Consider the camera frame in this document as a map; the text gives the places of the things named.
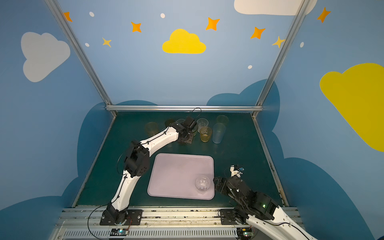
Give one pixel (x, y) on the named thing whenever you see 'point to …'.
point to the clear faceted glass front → (202, 183)
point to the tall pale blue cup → (218, 132)
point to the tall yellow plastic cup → (152, 128)
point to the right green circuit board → (244, 233)
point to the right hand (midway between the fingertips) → (220, 180)
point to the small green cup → (195, 129)
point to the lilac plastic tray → (175, 175)
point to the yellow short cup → (205, 132)
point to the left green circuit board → (119, 232)
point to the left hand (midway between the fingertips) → (190, 138)
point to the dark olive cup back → (168, 122)
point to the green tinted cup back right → (222, 119)
